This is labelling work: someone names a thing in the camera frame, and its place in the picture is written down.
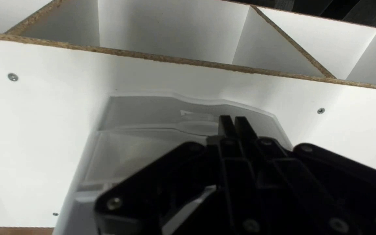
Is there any translucent plastic drawer unit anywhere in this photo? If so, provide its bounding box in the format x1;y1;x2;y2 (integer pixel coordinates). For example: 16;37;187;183
56;128;224;235

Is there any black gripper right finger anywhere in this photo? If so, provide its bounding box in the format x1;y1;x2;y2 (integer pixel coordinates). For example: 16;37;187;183
234;115;376;221

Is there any white cubby shelf cabinet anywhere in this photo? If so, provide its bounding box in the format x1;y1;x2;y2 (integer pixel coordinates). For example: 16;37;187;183
0;0;376;229

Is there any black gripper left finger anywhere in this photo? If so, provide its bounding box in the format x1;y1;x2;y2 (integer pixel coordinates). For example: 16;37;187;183
93;114;243;235

